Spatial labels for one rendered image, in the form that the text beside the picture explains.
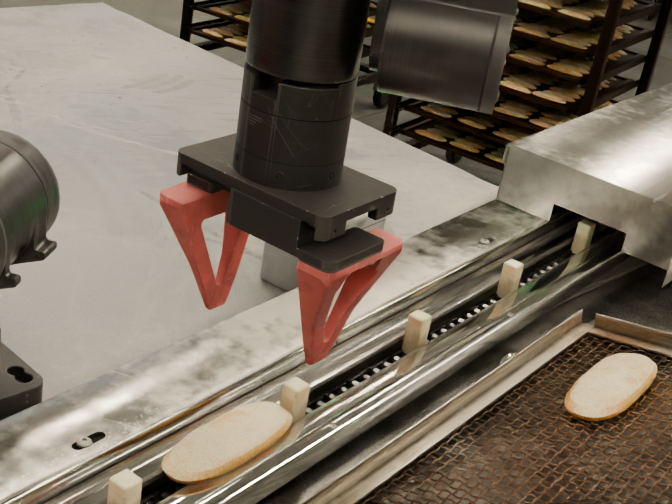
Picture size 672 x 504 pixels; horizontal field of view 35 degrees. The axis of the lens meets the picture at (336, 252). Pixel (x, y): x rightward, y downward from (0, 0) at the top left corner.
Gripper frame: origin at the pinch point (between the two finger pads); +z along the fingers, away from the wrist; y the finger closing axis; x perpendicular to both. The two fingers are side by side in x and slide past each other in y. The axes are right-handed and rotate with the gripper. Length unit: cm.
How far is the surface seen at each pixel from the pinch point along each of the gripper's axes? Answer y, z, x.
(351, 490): -9.6, 4.2, 3.6
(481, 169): 120, 94, -267
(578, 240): 0.2, 8.2, -45.8
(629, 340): -13.3, 3.7, -23.2
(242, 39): 207, 70, -239
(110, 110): 53, 11, -36
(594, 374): -14.0, 2.8, -15.2
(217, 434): 0.7, 7.2, 2.1
